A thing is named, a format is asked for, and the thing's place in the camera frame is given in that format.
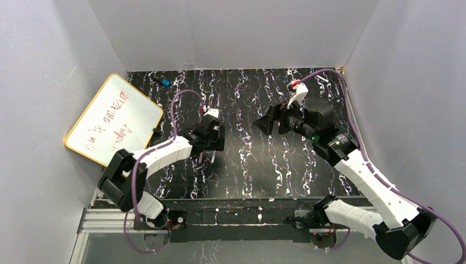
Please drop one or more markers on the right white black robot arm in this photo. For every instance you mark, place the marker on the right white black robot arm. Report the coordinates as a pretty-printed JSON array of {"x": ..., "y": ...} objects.
[{"x": 397, "y": 226}]

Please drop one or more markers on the blue black marker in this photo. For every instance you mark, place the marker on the blue black marker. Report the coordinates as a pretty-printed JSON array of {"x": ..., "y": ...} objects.
[{"x": 162, "y": 81}]

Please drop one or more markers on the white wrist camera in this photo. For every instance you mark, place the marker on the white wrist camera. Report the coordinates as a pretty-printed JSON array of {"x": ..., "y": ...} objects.
[
  {"x": 298, "y": 91},
  {"x": 208, "y": 111}
]

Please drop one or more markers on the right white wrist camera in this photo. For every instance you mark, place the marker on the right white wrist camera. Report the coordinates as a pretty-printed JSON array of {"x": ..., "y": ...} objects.
[{"x": 298, "y": 91}]

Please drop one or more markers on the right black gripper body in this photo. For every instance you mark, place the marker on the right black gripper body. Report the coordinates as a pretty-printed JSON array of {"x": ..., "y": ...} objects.
[{"x": 282, "y": 119}]

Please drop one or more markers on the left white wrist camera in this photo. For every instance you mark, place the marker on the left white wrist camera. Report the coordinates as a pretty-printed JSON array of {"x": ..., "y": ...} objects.
[{"x": 208, "y": 111}]

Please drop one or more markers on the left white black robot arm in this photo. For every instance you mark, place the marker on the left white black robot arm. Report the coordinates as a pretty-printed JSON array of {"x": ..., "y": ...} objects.
[{"x": 124, "y": 179}]

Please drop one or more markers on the green white marker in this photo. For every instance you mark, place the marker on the green white marker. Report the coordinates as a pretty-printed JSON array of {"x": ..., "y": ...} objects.
[{"x": 212, "y": 158}]

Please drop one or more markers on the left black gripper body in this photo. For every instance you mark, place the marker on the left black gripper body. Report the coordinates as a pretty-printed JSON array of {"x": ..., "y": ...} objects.
[{"x": 212, "y": 142}]

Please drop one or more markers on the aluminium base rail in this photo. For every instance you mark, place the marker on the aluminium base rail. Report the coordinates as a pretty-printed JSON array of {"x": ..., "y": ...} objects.
[{"x": 110, "y": 220}]

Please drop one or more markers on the blue capped white marker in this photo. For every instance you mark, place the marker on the blue capped white marker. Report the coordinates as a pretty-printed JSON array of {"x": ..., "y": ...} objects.
[{"x": 322, "y": 78}]

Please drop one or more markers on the yellow framed whiteboard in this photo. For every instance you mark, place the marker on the yellow framed whiteboard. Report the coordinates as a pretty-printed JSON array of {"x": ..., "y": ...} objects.
[{"x": 118, "y": 117}]

